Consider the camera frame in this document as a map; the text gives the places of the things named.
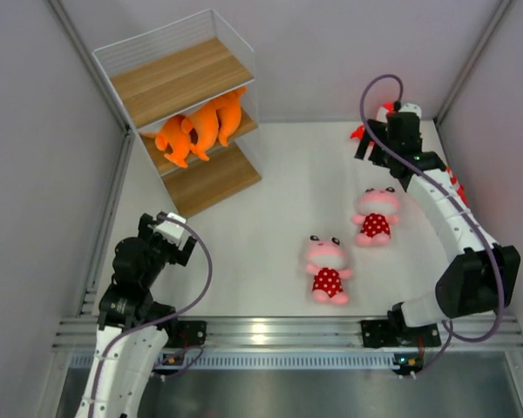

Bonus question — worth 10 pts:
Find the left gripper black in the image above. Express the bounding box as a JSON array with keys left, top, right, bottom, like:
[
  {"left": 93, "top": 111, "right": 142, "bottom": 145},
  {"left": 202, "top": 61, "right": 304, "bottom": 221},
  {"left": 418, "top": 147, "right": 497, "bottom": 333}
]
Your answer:
[{"left": 139, "top": 214, "right": 195, "bottom": 289}]

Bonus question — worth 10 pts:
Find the red shark plush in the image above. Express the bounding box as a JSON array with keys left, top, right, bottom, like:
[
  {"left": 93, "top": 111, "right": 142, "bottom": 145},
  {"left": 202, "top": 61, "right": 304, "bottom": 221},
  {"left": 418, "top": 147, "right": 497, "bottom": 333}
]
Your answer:
[
  {"left": 350, "top": 101, "right": 395, "bottom": 140},
  {"left": 446, "top": 166, "right": 467, "bottom": 205}
]

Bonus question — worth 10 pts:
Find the orange shark plush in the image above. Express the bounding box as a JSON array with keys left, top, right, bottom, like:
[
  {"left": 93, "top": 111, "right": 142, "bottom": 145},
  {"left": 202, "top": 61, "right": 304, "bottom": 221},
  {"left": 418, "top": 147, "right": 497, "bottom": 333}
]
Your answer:
[
  {"left": 217, "top": 86, "right": 248, "bottom": 147},
  {"left": 139, "top": 114, "right": 191, "bottom": 173},
  {"left": 180, "top": 97, "right": 228, "bottom": 161}
]

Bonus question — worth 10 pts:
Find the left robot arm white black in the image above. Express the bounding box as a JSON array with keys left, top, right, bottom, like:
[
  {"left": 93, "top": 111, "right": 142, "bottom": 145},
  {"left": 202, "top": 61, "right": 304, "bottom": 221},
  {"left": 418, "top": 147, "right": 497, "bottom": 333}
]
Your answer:
[{"left": 75, "top": 212, "right": 196, "bottom": 417}]

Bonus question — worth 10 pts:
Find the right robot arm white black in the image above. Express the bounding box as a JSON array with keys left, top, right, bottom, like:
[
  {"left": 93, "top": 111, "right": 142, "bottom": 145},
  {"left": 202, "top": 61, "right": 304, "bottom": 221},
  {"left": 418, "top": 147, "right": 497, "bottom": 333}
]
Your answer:
[{"left": 355, "top": 111, "right": 521, "bottom": 346}]

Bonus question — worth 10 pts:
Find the pink frog plush rear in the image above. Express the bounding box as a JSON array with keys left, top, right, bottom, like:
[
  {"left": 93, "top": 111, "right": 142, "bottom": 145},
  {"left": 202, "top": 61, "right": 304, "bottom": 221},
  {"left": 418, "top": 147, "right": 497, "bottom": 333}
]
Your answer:
[{"left": 351, "top": 186, "right": 400, "bottom": 247}]

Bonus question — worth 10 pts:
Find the pink frog plush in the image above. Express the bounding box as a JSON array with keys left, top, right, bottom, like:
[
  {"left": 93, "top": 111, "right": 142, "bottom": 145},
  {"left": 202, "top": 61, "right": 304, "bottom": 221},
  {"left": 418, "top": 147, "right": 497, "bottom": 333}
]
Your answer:
[
  {"left": 305, "top": 235, "right": 353, "bottom": 305},
  {"left": 351, "top": 186, "right": 400, "bottom": 247}
]

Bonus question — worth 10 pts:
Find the pink frog plush front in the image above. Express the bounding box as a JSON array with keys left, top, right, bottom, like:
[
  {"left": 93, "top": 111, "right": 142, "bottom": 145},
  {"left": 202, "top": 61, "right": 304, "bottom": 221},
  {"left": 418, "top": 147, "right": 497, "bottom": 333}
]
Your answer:
[{"left": 305, "top": 235, "right": 353, "bottom": 305}]

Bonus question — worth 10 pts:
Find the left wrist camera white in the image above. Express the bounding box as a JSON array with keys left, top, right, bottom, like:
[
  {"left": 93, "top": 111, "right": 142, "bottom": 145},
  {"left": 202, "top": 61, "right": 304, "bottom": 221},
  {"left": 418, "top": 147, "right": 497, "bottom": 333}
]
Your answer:
[{"left": 153, "top": 212, "right": 187, "bottom": 246}]

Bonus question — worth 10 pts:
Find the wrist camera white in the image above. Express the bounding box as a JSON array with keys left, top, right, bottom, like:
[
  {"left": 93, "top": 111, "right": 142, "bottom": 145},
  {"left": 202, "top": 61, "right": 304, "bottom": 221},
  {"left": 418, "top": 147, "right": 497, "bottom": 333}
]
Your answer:
[
  {"left": 394, "top": 101, "right": 422, "bottom": 118},
  {"left": 153, "top": 212, "right": 187, "bottom": 246}
]

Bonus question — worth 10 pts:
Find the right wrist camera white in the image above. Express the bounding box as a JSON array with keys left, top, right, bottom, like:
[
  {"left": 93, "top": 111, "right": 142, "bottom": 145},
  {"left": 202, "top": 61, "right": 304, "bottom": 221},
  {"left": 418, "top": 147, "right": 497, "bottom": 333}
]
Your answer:
[{"left": 394, "top": 101, "right": 422, "bottom": 118}]

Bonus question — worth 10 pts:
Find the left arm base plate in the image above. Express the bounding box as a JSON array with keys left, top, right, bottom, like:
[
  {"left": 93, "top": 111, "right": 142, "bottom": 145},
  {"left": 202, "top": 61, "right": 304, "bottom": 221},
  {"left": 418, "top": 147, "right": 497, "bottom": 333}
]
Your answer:
[{"left": 150, "top": 320, "right": 208, "bottom": 380}]

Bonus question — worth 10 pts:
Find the aluminium rail frame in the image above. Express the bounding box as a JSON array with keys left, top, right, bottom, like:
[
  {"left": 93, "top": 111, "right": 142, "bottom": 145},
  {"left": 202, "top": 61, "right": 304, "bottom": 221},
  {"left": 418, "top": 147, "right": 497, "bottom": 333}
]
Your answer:
[{"left": 51, "top": 316, "right": 523, "bottom": 371}]

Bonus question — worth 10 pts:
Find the white wire wooden shelf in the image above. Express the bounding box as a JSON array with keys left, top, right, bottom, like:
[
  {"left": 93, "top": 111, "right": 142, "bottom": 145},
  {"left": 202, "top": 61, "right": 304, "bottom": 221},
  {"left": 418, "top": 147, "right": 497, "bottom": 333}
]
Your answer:
[{"left": 93, "top": 9, "right": 262, "bottom": 217}]

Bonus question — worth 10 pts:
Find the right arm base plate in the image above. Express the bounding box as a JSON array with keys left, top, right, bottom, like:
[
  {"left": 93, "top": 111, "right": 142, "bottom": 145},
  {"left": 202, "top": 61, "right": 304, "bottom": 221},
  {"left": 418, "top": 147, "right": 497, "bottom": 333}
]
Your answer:
[{"left": 359, "top": 319, "right": 442, "bottom": 378}]

